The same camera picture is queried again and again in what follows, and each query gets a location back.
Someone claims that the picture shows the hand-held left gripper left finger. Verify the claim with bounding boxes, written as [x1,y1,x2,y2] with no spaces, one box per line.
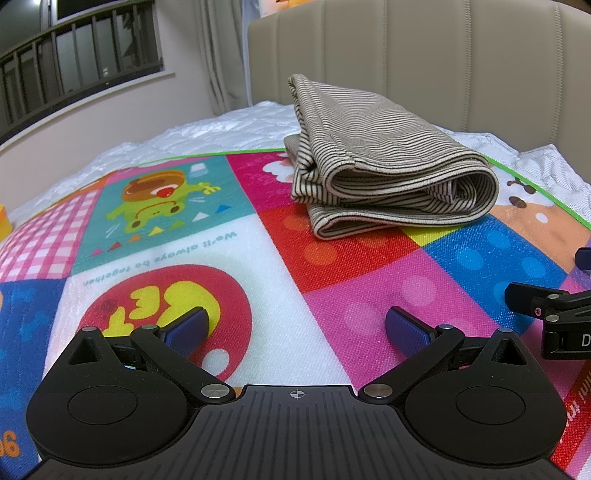
[67,306,237,403]

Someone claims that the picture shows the beige padded bed headboard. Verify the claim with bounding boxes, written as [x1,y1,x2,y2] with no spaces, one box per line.
[247,0,591,153]

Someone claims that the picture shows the window with dark railing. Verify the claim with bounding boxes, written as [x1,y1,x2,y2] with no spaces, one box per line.
[0,0,164,144]

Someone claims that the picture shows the white quilted mattress cover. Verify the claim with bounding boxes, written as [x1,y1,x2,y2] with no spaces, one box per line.
[0,100,591,232]

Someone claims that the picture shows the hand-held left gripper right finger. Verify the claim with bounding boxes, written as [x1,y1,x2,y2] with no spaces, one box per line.
[360,306,531,406]

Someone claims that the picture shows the white curtain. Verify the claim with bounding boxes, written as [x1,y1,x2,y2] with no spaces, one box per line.
[198,0,252,118]

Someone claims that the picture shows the colourful printed play mat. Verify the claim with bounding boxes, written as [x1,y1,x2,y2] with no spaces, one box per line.
[0,148,591,480]

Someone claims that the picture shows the beige striped pants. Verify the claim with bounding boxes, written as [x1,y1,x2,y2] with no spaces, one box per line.
[284,74,500,241]

